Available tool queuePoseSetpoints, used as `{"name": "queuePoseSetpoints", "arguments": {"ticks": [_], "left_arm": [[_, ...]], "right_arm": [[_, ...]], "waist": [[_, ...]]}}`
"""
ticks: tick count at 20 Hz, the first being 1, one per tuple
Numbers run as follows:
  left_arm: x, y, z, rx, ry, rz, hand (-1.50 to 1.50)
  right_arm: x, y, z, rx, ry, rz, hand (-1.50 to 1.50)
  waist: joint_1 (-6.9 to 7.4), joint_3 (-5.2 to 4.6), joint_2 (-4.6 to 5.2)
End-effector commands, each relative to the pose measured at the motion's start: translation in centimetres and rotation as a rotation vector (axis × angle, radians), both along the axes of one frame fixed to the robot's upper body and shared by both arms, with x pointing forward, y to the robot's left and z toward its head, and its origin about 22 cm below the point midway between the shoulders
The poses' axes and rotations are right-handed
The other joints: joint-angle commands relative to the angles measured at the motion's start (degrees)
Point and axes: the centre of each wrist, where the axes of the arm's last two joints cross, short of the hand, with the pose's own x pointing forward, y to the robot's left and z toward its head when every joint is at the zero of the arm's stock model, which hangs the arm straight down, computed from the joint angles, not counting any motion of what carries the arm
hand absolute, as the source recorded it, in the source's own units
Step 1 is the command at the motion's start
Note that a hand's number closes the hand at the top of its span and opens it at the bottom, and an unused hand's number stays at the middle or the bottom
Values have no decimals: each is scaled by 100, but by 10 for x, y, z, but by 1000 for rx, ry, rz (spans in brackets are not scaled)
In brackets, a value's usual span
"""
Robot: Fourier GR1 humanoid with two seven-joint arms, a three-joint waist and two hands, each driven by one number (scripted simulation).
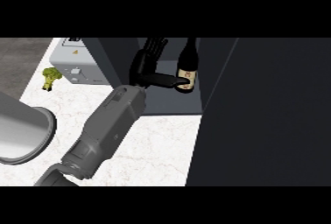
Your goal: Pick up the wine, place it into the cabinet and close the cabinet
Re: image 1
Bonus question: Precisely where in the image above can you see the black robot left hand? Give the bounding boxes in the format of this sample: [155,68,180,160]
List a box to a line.
[128,37,192,90]

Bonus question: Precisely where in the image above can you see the dark wine bottle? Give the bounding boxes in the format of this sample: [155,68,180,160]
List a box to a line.
[172,37,201,95]

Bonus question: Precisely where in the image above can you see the dark grey cabinet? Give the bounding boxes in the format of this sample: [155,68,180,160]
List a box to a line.
[81,37,239,116]

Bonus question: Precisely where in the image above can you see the dark grey cabinet door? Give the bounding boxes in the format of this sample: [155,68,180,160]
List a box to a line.
[184,37,331,187]

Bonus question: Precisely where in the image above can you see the pale grey appliance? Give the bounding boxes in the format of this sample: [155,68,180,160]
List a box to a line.
[47,37,112,86]

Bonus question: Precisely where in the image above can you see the green broccoli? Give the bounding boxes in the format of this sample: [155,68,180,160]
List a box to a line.
[39,66,65,93]

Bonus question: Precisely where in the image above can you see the grey metal pot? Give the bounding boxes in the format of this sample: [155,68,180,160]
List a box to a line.
[0,91,57,166]

